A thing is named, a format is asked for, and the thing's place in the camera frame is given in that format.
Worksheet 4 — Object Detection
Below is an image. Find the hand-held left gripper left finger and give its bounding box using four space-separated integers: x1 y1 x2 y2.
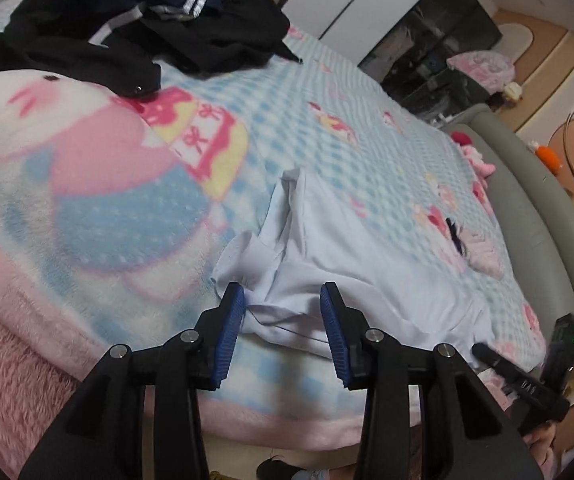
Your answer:
19 281 246 480

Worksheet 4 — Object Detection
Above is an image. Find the pink cartoon print top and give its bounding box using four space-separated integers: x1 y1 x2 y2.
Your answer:
447 51 516 92

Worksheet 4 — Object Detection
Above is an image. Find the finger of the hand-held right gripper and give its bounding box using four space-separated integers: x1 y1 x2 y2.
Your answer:
471 342 544 402

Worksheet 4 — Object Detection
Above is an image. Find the grey padded bed headboard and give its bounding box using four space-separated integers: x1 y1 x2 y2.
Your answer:
439 102 574 342

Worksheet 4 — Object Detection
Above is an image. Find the person's right hand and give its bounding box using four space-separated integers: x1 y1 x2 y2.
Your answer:
522 422 560 477

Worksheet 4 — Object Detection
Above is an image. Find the black garment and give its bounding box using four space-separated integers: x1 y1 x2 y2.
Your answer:
0 0 304 99

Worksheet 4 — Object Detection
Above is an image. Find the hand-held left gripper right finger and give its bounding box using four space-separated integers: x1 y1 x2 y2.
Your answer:
320 281 542 480

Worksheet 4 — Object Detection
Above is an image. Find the white garment with navy collar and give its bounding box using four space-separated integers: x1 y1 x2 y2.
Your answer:
211 167 494 362

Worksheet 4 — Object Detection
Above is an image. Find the white wardrobe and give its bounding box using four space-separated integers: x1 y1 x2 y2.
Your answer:
282 0 452 66

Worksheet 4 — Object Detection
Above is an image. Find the orange carrot plush toy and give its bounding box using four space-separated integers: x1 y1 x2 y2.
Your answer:
537 145 564 171

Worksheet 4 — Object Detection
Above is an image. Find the black glass door wardrobe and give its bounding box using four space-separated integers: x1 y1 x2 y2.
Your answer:
359 0 502 121

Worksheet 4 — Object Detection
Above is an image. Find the pink white bunny plush toy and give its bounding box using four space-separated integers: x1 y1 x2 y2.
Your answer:
462 144 496 176

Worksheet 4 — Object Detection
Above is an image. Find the pink fluffy blanket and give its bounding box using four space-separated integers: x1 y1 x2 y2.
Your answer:
0 287 118 478

